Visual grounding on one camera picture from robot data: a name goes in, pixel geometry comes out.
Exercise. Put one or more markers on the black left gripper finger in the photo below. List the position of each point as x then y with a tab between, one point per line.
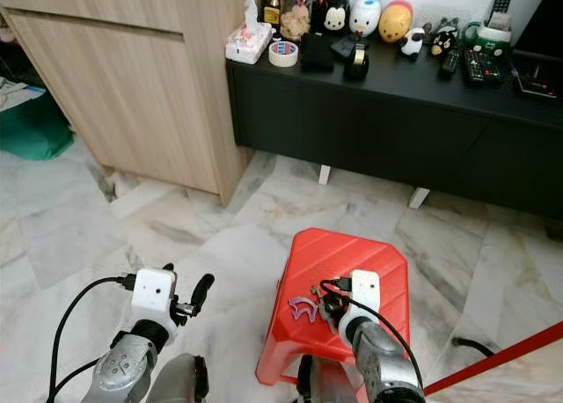
169	267
202	290

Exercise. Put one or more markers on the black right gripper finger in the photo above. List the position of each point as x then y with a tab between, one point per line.
322	318
320	296

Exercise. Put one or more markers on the keys with purple fob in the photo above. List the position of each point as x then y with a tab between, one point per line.
301	308

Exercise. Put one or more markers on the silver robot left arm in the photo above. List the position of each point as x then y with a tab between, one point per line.
127	372

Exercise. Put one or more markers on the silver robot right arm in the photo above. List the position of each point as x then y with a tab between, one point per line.
387	368

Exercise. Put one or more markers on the red plastic stool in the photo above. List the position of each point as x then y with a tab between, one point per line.
343	258

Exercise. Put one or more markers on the grey robot left leg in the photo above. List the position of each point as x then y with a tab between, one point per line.
180	381

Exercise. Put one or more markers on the light wooden cabinet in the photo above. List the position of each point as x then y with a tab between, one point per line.
141	95

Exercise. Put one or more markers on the black low sideboard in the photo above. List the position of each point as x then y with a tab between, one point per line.
387	130

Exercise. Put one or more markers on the green bag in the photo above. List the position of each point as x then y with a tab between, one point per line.
33	130

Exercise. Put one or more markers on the white printed paper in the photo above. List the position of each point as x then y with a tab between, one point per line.
18	93

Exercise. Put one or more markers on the black tape dispenser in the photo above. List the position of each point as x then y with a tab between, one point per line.
357	62

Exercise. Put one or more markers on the black rectangular box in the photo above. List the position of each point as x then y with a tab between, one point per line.
318	54

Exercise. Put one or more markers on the white pink tissue pack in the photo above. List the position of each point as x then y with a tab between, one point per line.
248	39

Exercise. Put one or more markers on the white tape roll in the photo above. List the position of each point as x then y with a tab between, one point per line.
283	54

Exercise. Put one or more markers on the small dark pouch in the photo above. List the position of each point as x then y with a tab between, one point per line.
343	47

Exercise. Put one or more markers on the small black remote control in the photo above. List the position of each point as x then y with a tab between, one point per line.
451	62

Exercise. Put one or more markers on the small white black figure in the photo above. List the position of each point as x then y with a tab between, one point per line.
413	43

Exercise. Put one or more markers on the black mouse egg toy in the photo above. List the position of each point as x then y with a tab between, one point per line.
334	16

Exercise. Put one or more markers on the large black remote control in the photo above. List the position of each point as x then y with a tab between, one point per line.
485	69

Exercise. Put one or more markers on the white blue egg toy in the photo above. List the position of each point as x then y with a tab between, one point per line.
364	17

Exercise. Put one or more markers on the red lidded snack jar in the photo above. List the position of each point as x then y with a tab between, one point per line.
296	14

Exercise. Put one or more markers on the yellow orange egg toy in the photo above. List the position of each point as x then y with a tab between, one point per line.
395	23

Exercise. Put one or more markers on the gold black bottle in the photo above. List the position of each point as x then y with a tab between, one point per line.
271	3

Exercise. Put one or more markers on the small black penguin figure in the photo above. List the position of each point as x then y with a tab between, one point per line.
443	40

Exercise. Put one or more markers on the black flat device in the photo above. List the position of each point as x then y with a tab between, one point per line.
537	74

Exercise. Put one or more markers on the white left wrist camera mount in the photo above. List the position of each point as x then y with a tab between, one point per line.
154	294

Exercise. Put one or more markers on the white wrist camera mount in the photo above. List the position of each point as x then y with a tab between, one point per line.
154	294
364	289

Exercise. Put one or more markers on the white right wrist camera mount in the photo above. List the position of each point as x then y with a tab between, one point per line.
364	289

